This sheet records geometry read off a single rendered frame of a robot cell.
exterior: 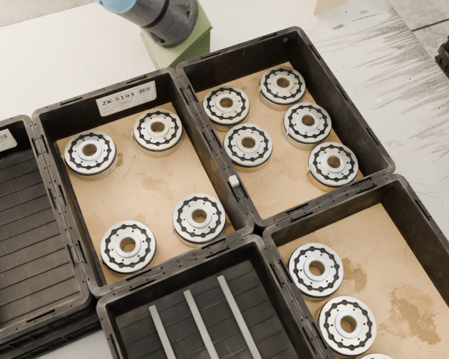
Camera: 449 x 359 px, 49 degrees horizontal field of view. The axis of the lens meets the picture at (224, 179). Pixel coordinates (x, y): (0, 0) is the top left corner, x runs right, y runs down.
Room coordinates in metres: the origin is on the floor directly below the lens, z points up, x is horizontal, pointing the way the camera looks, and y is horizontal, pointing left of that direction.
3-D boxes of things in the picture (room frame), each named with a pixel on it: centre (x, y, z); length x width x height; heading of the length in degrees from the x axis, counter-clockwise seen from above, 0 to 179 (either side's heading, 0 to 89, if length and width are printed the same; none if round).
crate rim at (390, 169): (0.56, -0.10, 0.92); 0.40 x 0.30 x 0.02; 29
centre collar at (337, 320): (0.18, -0.24, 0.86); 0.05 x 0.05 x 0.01
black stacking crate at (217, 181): (0.42, 0.16, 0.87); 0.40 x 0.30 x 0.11; 29
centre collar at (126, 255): (0.29, 0.17, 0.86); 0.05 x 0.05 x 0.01
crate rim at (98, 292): (0.42, 0.16, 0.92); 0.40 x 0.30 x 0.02; 29
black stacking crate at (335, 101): (0.56, -0.10, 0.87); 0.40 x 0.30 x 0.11; 29
